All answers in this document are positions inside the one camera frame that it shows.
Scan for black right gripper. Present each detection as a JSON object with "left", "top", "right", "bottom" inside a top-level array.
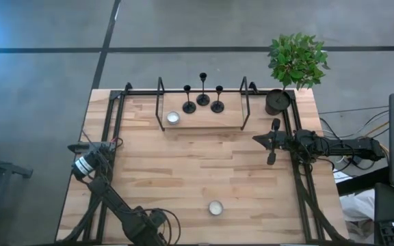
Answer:
[{"left": 252, "top": 118, "right": 297, "bottom": 166}]

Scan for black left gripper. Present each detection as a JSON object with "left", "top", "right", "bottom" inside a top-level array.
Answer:
[{"left": 123, "top": 208, "right": 167, "bottom": 246}]

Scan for short black candlestick holder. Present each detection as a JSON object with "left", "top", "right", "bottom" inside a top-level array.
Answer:
[
  {"left": 182, "top": 85, "right": 197, "bottom": 115},
  {"left": 210, "top": 85, "right": 226, "bottom": 114}
]

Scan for purple candle tin white sticker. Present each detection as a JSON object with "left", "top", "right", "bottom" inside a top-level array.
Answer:
[{"left": 208, "top": 200, "right": 224, "bottom": 217}]

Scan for tall black candlestick holder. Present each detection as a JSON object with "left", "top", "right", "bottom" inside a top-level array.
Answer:
[{"left": 196, "top": 72, "right": 211, "bottom": 107}]

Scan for white tealight candle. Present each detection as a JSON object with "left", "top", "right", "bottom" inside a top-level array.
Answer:
[{"left": 166, "top": 111, "right": 181, "bottom": 126}]

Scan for wooden shelf black metal legs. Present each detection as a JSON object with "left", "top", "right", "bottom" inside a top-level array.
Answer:
[{"left": 155, "top": 75, "right": 252, "bottom": 133}]

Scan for white paper sheet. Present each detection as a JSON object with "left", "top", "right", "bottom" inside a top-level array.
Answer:
[{"left": 332, "top": 168, "right": 354, "bottom": 184}]

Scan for green potted plant black pot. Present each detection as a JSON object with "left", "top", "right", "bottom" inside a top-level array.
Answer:
[{"left": 264, "top": 31, "right": 331, "bottom": 116}]

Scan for white bag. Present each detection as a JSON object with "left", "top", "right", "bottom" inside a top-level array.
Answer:
[{"left": 339, "top": 189, "right": 376, "bottom": 236}]

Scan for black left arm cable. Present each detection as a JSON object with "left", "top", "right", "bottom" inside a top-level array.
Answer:
[{"left": 142, "top": 207, "right": 181, "bottom": 246}]

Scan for black aluminium rig frame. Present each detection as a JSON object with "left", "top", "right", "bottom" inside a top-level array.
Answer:
[{"left": 55, "top": 81, "right": 352, "bottom": 245}]

